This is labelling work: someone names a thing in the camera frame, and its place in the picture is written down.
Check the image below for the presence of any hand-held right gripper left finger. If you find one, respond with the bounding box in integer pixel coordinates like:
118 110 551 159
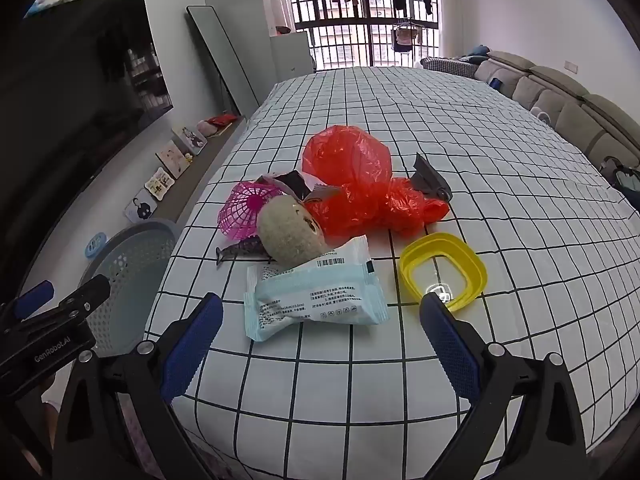
52 292 224 480

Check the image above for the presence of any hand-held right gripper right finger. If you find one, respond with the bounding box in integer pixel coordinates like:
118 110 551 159
419 292 591 480

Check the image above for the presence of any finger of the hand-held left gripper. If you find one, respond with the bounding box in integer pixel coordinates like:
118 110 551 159
56 274 112 319
12 280 55 321

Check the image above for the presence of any grey perforated plastic basket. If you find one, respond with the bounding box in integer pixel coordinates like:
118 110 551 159
77 219 181 356

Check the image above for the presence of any yellow plastic lid ring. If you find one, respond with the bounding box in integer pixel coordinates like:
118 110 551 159
398 232 488 313

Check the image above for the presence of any grey fish toy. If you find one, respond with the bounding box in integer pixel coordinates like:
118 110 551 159
215 235 273 265

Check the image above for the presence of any light blue wet wipe packet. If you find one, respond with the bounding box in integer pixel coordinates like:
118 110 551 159
243 235 390 343

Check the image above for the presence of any pink plastic mesh cover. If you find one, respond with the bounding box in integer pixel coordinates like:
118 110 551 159
217 181 281 241

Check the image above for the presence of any beige round plush ball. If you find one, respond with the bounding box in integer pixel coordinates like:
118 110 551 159
256 196 326 266

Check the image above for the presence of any pink snack packet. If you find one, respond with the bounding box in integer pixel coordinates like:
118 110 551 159
255 170 343 206

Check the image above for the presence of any red plastic bag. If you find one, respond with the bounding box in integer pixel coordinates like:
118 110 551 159
301 125 451 238

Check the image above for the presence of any white jar with blue lid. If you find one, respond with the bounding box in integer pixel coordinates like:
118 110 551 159
84 231 108 260

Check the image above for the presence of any white black checkered bed sheet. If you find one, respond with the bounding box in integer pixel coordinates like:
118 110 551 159
142 66 640 461

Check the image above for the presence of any patterned purple cloth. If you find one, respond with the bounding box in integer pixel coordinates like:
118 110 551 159
115 390 151 480

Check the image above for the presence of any row of photo frames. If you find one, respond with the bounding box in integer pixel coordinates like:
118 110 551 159
125 115 248 226

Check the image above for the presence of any black curved television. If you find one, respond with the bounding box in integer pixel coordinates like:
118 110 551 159
0 0 175 286

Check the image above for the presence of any grey backpack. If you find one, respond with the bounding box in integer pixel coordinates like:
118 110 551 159
600 155 640 206

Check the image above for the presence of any beige grey sofa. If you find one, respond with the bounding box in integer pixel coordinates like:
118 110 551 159
472 50 640 171

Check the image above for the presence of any leaning standing mirror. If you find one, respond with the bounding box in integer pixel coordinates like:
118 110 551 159
186 5 261 116

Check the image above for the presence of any houndstooth blanket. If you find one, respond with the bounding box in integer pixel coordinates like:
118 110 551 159
420 56 488 78

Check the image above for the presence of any grey cabinet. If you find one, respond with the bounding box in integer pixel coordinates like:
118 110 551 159
270 30 317 86

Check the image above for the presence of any small hanging drying rack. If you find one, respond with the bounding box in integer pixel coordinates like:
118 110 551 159
391 19 423 53

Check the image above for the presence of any window security grille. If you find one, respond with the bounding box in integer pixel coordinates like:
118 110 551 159
282 0 441 71

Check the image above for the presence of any portrait photo frame dark suit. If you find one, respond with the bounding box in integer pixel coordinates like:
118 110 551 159
123 195 158 223

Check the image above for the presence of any scalloped yellow photo frame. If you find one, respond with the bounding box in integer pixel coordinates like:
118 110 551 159
145 167 176 201

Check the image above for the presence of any beige cartoon photo frame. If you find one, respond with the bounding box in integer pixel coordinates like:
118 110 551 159
156 140 192 178

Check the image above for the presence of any photo frame with dark figure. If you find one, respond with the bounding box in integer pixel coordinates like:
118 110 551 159
172 126 208 156

